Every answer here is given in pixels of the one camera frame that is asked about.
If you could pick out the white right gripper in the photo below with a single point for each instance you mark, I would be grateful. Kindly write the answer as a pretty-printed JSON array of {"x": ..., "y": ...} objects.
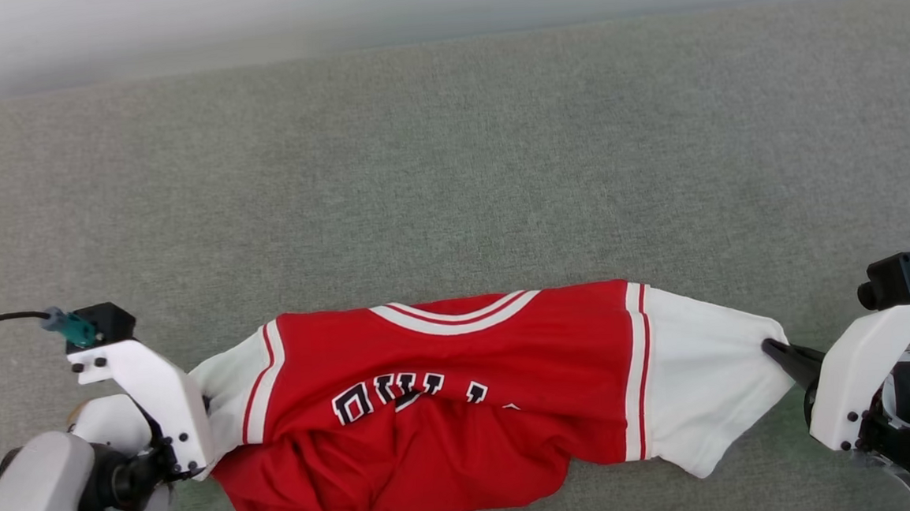
[{"x": 850, "y": 389}]

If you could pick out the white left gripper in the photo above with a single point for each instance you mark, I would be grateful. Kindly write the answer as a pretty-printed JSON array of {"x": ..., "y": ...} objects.
[{"x": 172, "y": 407}]

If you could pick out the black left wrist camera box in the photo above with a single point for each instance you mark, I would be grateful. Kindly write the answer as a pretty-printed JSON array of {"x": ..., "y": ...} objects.
[{"x": 111, "y": 322}]

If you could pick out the red and white basketball jersey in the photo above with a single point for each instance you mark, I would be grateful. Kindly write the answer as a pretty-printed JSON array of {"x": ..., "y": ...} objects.
[{"x": 508, "y": 347}]

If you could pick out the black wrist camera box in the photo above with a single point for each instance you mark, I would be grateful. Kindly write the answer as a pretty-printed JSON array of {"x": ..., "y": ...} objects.
[
  {"x": 899, "y": 280},
  {"x": 111, "y": 322}
]

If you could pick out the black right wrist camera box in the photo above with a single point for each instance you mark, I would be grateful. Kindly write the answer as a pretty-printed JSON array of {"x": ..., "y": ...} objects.
[{"x": 899, "y": 280}]

